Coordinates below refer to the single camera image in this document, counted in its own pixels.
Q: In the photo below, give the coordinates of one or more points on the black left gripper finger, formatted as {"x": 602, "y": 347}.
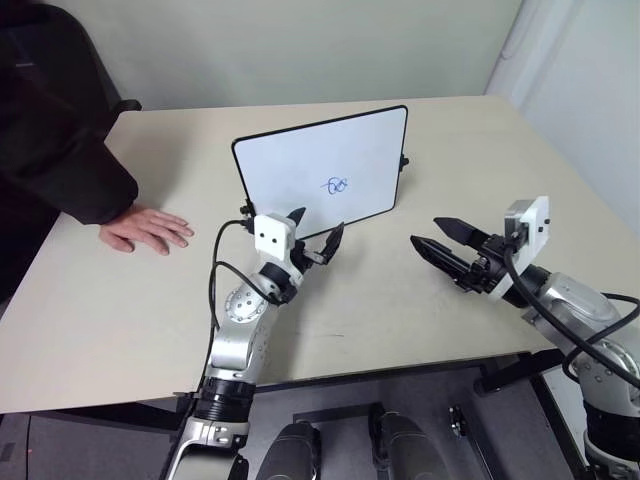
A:
{"x": 334, "y": 242}
{"x": 299, "y": 217}

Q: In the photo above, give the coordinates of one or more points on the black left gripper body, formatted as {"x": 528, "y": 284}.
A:
{"x": 300, "y": 255}

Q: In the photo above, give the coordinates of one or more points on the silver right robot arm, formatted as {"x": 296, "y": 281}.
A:
{"x": 575, "y": 300}

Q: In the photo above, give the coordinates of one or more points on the black table frame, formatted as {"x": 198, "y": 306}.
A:
{"x": 520, "y": 372}

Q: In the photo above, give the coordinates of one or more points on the dark grey rounded shape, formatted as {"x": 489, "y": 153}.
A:
{"x": 287, "y": 452}
{"x": 402, "y": 447}

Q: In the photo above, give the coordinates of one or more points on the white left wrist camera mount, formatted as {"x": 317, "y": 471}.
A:
{"x": 272, "y": 237}

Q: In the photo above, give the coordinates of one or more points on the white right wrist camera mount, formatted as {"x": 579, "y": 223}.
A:
{"x": 535, "y": 225}

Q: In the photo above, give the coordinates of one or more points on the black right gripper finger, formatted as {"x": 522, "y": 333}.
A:
{"x": 457, "y": 229}
{"x": 440, "y": 257}

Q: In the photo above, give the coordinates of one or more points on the person in black sleeve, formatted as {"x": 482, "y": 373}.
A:
{"x": 55, "y": 150}

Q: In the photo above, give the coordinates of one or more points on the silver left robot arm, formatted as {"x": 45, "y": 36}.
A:
{"x": 240, "y": 340}

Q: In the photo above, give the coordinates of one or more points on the small metal clip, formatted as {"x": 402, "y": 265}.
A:
{"x": 457, "y": 422}

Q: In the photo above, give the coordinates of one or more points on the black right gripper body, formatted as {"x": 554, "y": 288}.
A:
{"x": 487, "y": 265}

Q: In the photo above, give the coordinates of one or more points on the black-framed whiteboard with stand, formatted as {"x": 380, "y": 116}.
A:
{"x": 310, "y": 160}

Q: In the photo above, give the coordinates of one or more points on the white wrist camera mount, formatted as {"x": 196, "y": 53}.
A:
{"x": 272, "y": 237}
{"x": 535, "y": 225}

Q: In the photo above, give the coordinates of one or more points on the person's bare hand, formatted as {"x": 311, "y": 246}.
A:
{"x": 145, "y": 227}

